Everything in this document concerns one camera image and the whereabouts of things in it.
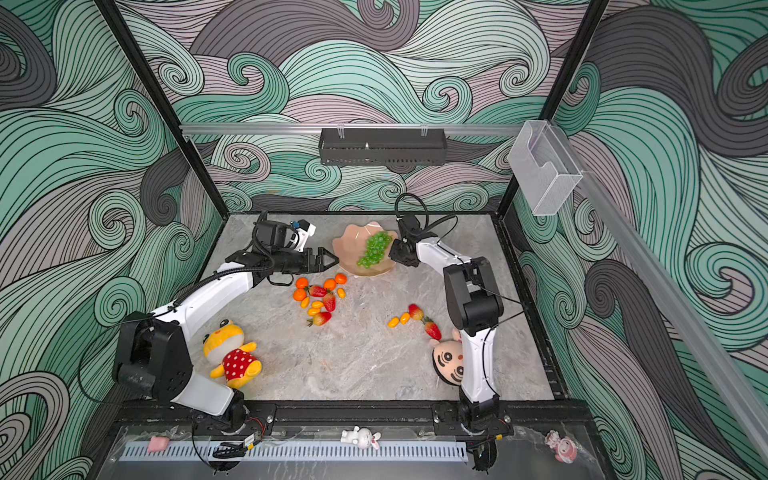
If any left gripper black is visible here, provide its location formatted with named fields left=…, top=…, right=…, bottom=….
left=272, top=248, right=339, bottom=275

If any green grape bunch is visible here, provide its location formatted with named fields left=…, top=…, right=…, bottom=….
left=357, top=231, right=392, bottom=269

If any pink fruit bowl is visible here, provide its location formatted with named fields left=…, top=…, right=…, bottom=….
left=332, top=222, right=398, bottom=277

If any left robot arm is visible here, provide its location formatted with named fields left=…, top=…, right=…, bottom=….
left=112, top=213, right=339, bottom=417

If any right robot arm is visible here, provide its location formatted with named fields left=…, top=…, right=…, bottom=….
left=389, top=192, right=507, bottom=432

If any strawberry upper left cluster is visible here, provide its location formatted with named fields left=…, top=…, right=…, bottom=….
left=306, top=285, right=328, bottom=298

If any strawberry cluster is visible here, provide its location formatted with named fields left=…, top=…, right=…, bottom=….
left=322, top=292, right=336, bottom=312
left=307, top=311, right=332, bottom=326
left=306, top=285, right=328, bottom=298

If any strawberry middle left cluster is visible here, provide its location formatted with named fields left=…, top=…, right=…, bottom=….
left=322, top=292, right=336, bottom=312

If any strawberry bottom left cluster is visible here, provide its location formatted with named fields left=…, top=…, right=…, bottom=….
left=307, top=311, right=332, bottom=326

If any pig-face plush doll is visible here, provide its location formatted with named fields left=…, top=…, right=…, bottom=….
left=430, top=329, right=464, bottom=386

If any yellow plush toy red dress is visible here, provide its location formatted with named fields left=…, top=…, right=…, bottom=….
left=203, top=319, right=263, bottom=390

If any white bunny figurine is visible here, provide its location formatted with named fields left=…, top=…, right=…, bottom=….
left=340, top=426, right=381, bottom=450

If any small pink eraser toy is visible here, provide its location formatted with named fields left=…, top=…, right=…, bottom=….
left=147, top=436, right=170, bottom=454

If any pink pig figurine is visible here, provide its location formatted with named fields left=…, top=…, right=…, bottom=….
left=545, top=430, right=579, bottom=464

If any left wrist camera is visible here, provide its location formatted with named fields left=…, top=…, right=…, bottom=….
left=290, top=219, right=316, bottom=252

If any black wall tray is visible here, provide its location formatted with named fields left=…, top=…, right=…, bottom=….
left=318, top=129, right=448, bottom=169

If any aluminium rail back wall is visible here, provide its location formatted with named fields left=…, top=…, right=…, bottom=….
left=179, top=122, right=522, bottom=137

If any aluminium rail wall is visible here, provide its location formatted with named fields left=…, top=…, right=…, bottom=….
left=179, top=122, right=522, bottom=137
left=548, top=122, right=768, bottom=457

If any clear plastic wall bin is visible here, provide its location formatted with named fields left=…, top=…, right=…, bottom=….
left=507, top=120, right=583, bottom=217

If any white slotted cable duct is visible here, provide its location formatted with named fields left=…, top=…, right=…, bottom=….
left=117, top=441, right=469, bottom=463

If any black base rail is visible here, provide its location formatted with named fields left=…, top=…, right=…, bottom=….
left=115, top=400, right=592, bottom=437

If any aluminium rail right wall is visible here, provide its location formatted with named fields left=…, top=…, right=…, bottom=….
left=548, top=122, right=768, bottom=457

